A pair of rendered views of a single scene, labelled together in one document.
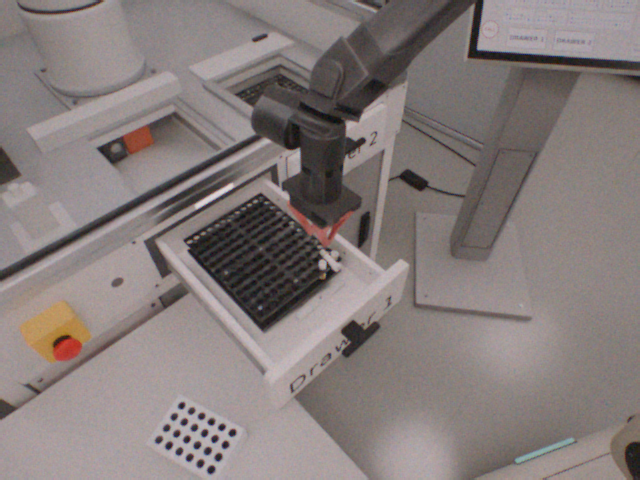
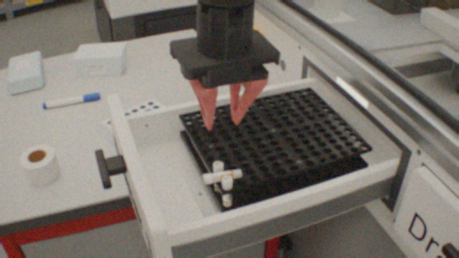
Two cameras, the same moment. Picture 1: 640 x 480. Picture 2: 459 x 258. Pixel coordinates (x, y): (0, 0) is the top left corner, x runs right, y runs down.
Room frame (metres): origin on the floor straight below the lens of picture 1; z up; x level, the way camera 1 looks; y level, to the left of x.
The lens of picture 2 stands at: (0.59, -0.39, 1.26)
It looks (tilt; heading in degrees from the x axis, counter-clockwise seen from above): 35 degrees down; 111
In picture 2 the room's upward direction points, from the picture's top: straight up
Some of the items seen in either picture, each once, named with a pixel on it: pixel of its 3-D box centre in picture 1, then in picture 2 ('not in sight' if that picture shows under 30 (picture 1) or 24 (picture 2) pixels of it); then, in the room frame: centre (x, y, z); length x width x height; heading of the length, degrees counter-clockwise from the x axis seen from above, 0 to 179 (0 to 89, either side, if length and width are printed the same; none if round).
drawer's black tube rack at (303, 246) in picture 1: (262, 259); (272, 149); (0.46, 0.10, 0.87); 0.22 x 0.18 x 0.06; 43
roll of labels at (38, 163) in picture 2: not in sight; (39, 164); (0.06, 0.01, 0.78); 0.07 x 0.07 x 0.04
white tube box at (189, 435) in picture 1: (198, 439); (140, 126); (0.18, 0.19, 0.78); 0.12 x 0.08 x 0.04; 65
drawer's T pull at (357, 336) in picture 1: (355, 333); (111, 166); (0.30, -0.05, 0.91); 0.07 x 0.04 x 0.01; 133
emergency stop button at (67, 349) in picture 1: (66, 347); not in sight; (0.29, 0.39, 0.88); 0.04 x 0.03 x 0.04; 133
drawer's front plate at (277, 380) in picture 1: (341, 332); (134, 180); (0.32, -0.03, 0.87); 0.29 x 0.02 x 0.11; 133
